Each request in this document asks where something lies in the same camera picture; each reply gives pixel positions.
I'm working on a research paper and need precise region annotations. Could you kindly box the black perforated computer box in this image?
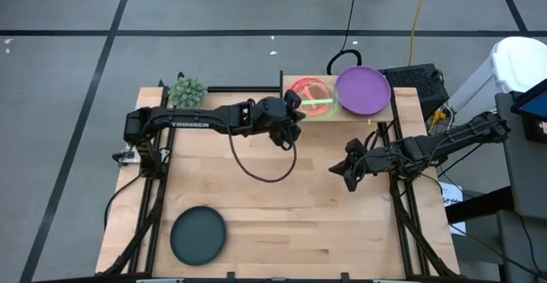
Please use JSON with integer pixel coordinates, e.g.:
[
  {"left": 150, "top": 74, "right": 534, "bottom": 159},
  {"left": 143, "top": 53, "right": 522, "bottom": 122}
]
[{"left": 378, "top": 63, "right": 450, "bottom": 114}]

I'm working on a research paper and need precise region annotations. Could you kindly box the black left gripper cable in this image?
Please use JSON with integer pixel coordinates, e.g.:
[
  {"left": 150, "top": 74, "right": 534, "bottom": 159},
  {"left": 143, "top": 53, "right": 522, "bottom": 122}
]
[{"left": 227, "top": 122, "right": 299, "bottom": 185}]

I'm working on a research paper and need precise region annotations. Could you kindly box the purple plate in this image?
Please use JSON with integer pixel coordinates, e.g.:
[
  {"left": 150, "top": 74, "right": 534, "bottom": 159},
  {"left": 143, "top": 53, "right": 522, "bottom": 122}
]
[{"left": 334, "top": 65, "right": 392, "bottom": 117}]

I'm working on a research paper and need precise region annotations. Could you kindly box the black power cable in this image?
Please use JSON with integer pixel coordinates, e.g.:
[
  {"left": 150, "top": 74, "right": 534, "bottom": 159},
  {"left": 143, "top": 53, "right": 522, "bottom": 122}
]
[{"left": 103, "top": 172, "right": 144, "bottom": 233}]

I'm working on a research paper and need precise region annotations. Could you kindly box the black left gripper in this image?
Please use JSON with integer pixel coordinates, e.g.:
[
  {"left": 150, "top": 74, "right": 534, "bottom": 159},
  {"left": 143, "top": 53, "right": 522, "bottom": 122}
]
[{"left": 250, "top": 89, "right": 307, "bottom": 150}]

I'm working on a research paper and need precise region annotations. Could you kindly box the black coiled cable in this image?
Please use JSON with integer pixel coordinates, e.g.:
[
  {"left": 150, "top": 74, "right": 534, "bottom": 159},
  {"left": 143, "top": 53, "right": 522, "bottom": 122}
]
[{"left": 326, "top": 0, "right": 363, "bottom": 77}]

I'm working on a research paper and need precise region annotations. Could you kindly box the white lined bin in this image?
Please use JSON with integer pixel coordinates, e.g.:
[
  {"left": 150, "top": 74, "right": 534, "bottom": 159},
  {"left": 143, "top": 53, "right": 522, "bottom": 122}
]
[{"left": 446, "top": 36, "right": 547, "bottom": 141}]

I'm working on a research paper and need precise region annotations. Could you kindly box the dark grey plate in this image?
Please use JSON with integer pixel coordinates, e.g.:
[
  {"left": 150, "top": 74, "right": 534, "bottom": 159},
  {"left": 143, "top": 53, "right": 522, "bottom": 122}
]
[{"left": 169, "top": 205, "right": 228, "bottom": 267}]

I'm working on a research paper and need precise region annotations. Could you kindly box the black tablet with blue screen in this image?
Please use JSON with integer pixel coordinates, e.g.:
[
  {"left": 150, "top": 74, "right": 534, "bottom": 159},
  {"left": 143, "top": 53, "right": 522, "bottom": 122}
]
[{"left": 511, "top": 84, "right": 547, "bottom": 144}]

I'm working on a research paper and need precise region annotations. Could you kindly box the green succulent in white pot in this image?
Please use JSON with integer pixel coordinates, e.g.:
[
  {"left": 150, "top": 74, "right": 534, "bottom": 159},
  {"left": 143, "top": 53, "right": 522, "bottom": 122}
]
[{"left": 168, "top": 76, "right": 209, "bottom": 109}]

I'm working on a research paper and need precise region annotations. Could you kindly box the white paper sheet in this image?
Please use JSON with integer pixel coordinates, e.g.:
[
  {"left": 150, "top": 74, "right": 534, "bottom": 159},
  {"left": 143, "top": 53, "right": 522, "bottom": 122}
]
[{"left": 438, "top": 181, "right": 468, "bottom": 236}]

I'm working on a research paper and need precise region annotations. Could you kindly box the grey desk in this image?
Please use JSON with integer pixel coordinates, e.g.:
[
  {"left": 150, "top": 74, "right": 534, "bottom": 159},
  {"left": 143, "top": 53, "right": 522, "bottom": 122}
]
[{"left": 495, "top": 92, "right": 547, "bottom": 283}]

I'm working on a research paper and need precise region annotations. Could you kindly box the red translucent plate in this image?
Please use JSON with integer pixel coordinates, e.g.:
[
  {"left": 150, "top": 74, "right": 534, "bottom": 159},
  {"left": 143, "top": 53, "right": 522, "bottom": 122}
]
[{"left": 289, "top": 76, "right": 338, "bottom": 117}]

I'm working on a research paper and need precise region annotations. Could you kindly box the black aluminium rig frame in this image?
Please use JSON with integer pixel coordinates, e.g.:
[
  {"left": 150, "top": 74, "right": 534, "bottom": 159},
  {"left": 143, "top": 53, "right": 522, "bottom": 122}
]
[{"left": 96, "top": 71, "right": 462, "bottom": 283}]

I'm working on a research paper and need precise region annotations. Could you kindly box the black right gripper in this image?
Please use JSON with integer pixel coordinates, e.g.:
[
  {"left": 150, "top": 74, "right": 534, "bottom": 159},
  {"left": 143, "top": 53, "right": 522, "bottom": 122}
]
[{"left": 329, "top": 137, "right": 392, "bottom": 192}]

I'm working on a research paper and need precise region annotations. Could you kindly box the yellow cable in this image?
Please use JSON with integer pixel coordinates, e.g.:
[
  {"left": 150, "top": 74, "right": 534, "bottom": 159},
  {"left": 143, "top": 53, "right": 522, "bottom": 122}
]
[{"left": 408, "top": 0, "right": 435, "bottom": 67}]

